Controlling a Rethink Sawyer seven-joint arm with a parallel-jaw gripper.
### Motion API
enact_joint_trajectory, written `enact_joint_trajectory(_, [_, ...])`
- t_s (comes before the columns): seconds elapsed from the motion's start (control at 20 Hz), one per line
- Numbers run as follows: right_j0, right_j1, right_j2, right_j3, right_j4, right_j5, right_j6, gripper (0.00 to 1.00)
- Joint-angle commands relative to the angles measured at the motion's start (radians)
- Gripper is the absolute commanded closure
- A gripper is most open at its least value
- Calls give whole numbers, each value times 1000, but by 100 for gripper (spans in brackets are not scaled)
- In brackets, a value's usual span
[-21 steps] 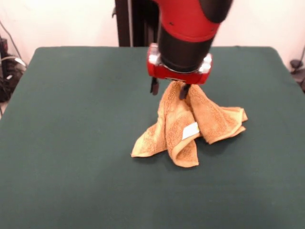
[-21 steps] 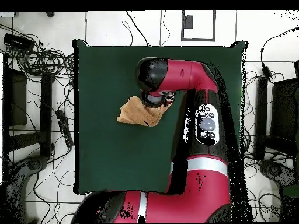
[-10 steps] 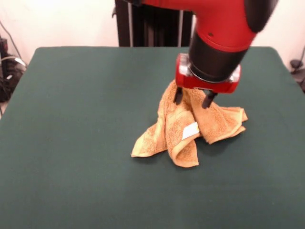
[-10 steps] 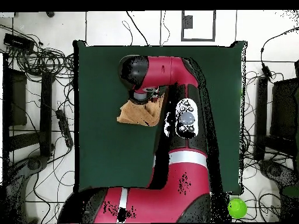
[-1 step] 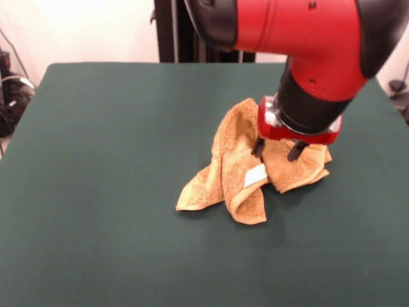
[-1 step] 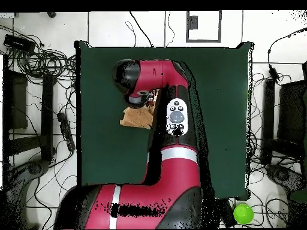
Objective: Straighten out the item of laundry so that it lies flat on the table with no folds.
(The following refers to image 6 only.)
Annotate black adapter cable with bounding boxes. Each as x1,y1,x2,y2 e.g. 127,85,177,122
267,27,307,66

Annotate bright green ball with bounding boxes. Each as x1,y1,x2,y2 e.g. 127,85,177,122
233,203,254,225

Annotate tan terry towel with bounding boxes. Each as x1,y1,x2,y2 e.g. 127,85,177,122
119,105,155,130

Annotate thick black cable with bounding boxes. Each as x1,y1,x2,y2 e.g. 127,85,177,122
129,11,154,48

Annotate small grey square plate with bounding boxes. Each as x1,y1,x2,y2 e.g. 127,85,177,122
188,15,199,30

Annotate tangle of black cables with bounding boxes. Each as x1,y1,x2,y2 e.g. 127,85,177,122
0,23,77,83

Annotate thin black looped cable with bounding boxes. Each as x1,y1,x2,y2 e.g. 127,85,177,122
125,20,137,48

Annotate dark green tablecloth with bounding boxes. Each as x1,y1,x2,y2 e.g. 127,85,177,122
74,40,255,201

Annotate grey chair base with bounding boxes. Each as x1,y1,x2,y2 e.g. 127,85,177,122
264,164,306,192
3,159,51,230

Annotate black power strip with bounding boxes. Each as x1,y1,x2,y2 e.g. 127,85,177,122
56,111,76,153

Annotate black power adapter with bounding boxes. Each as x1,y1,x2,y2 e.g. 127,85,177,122
267,63,281,83

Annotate flat black box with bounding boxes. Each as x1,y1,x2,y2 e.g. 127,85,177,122
3,34,36,52

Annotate black stand frame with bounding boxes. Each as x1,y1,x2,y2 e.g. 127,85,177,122
2,53,57,164
260,60,307,168

